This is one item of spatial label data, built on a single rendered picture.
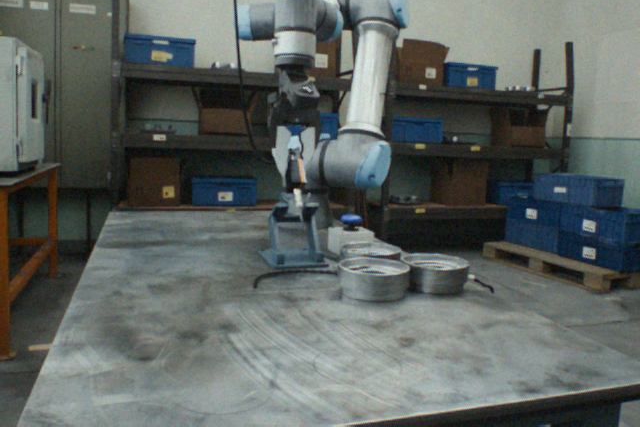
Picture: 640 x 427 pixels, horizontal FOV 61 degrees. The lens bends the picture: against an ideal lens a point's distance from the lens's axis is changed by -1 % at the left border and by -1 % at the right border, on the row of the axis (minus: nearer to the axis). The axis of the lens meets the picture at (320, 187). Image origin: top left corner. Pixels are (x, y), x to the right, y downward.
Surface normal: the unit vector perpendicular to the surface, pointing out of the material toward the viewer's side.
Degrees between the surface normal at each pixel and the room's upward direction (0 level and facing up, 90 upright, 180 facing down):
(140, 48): 90
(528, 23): 90
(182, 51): 90
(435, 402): 0
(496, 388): 0
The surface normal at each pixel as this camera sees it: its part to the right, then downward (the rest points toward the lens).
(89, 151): 0.30, 0.10
